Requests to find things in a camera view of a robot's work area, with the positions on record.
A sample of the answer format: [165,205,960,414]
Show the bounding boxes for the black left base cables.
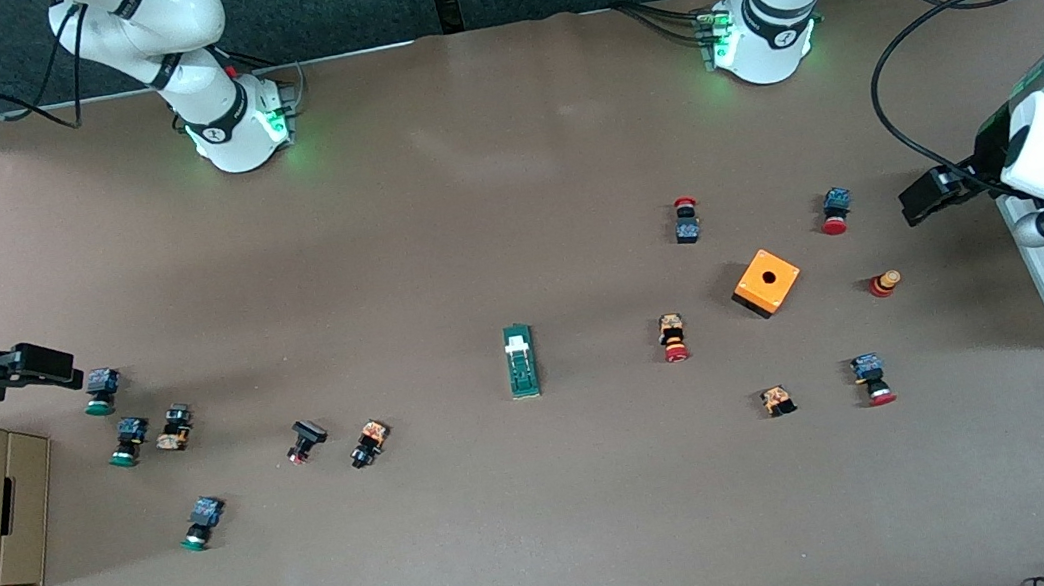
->
[613,0,714,59]

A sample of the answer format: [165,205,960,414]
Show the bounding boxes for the red yellow button cap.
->
[865,267,906,301]

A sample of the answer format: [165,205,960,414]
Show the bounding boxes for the orange button enclosure box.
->
[727,244,807,324]

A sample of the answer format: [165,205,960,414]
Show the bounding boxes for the green push button blue block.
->
[174,493,232,555]
[103,414,155,470]
[79,365,126,419]

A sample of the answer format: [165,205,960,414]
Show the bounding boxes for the black square button red base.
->
[282,417,332,467]

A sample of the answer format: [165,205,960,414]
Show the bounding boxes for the red mushroom button black block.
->
[670,195,704,247]

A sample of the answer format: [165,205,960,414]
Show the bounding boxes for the black base cables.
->
[223,40,310,125]
[613,0,714,59]

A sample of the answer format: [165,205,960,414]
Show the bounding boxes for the black selector switch orange block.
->
[345,416,395,472]

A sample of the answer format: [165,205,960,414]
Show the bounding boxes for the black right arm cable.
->
[0,0,102,139]

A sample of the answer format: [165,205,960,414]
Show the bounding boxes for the red mushroom button orange block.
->
[655,311,692,365]

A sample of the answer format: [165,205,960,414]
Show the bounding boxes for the red mushroom button blue block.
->
[815,185,857,238]
[849,350,900,410]

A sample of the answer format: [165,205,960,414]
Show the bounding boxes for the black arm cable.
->
[859,0,1044,214]
[0,0,102,139]

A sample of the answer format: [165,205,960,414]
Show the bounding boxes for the black right base cables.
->
[223,40,310,125]

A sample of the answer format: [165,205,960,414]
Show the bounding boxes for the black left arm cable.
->
[859,0,1044,214]

